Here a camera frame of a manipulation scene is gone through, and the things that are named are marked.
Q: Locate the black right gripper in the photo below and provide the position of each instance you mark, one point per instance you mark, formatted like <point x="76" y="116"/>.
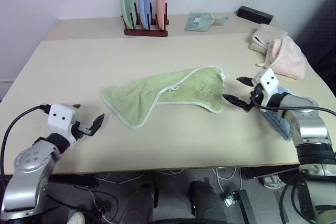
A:
<point x="256" y="93"/>

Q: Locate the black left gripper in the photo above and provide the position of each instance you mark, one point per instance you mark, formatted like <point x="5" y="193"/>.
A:
<point x="78" y="130"/>

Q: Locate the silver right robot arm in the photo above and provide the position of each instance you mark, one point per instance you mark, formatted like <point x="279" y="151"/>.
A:
<point x="307" y="127"/>

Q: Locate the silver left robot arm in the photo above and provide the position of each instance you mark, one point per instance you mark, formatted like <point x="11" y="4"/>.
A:
<point x="29" y="166"/>

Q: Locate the blue folded towel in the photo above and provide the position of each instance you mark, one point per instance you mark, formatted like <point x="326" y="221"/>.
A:
<point x="282" y="126"/>

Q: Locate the pink folded towel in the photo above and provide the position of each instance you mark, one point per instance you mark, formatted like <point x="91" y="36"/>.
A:
<point x="286" y="58"/>

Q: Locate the green towel with white trim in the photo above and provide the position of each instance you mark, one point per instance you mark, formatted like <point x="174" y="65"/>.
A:
<point x="183" y="85"/>

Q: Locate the beige folded towel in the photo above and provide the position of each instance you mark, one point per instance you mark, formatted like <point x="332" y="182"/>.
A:
<point x="265" y="35"/>

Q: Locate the black rectangular box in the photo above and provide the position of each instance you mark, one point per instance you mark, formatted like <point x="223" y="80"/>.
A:
<point x="254" y="14"/>

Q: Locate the teal folded cloth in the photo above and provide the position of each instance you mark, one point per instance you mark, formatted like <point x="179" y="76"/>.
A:
<point x="198" y="22"/>

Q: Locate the white sneaker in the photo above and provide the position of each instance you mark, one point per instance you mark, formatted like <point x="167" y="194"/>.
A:
<point x="271" y="182"/>

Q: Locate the dark wooden plate rack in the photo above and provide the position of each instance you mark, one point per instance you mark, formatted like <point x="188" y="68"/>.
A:
<point x="145" y="32"/>

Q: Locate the small grey connector box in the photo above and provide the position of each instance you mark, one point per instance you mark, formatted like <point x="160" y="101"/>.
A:
<point x="228" y="201"/>

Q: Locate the dark rounded shape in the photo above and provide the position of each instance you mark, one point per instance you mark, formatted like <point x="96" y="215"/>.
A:
<point x="207" y="201"/>

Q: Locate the black metal bar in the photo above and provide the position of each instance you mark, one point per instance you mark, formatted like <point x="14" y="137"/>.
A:
<point x="245" y="207"/>

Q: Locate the pink plate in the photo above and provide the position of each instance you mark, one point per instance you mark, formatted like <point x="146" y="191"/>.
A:
<point x="160" y="1"/>

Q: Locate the green plate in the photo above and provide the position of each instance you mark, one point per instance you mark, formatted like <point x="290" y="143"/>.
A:
<point x="127" y="1"/>

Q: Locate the blue plate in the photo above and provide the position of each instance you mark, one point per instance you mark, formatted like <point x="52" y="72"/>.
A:
<point x="144" y="1"/>

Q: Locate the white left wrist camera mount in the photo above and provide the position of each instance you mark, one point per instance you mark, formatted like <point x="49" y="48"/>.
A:
<point x="61" y="119"/>

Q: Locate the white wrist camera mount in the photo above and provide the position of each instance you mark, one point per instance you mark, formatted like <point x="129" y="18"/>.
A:
<point x="61" y="119"/>
<point x="269" y="82"/>

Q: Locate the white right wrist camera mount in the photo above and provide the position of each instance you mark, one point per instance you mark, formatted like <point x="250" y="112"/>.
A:
<point x="269" y="82"/>

